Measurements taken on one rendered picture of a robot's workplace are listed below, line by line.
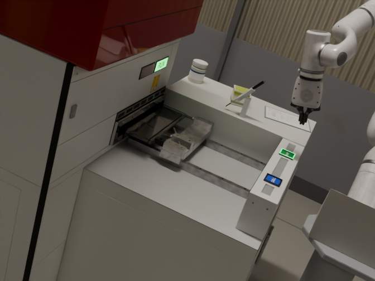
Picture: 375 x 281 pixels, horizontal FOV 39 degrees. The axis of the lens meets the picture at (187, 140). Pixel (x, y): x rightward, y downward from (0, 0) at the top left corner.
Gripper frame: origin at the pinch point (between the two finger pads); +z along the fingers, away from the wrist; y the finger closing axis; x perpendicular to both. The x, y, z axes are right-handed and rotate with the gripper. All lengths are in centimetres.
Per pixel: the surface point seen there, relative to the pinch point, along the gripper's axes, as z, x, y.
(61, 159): 7, -62, -61
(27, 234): 34, -66, -71
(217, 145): 20.7, 8.0, -32.7
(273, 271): 112, 69, -8
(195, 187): 23.9, -26.5, -29.6
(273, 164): 14.6, -12.9, -6.0
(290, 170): 15.9, -12.5, 0.1
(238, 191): 25.3, -19.0, -15.8
